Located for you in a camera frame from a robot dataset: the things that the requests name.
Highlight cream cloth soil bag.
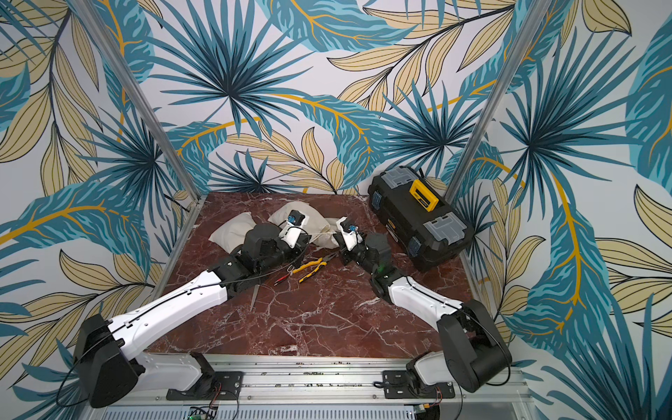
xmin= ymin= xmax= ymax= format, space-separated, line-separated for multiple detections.
xmin=268 ymin=201 xmax=339 ymax=249

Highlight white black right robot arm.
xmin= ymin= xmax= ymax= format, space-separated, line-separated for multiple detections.
xmin=332 ymin=232 xmax=513 ymax=396

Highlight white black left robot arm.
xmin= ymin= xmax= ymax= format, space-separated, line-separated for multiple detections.
xmin=73 ymin=223 xmax=311 ymax=409

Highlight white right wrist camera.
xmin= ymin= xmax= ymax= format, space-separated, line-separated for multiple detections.
xmin=335 ymin=216 xmax=363 ymax=251

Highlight yellow handled pliers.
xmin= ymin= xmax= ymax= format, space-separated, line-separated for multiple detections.
xmin=290 ymin=252 xmax=338 ymax=284

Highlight black handled scissors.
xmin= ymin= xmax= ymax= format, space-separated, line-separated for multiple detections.
xmin=250 ymin=285 xmax=261 ymax=312

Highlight black toolbox yellow handle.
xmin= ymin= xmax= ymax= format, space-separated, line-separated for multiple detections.
xmin=367 ymin=166 xmax=474 ymax=272

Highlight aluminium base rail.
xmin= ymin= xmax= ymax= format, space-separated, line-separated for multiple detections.
xmin=84 ymin=355 xmax=540 ymax=419

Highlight aluminium right corner post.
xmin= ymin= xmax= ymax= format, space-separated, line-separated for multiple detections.
xmin=444 ymin=0 xmax=551 ymax=203

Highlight aluminium corner post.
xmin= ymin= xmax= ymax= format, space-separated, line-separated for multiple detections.
xmin=67 ymin=0 xmax=203 ymax=200
xmin=444 ymin=0 xmax=551 ymax=203

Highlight aluminium left corner post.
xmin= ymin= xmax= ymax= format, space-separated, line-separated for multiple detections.
xmin=67 ymin=0 xmax=203 ymax=200

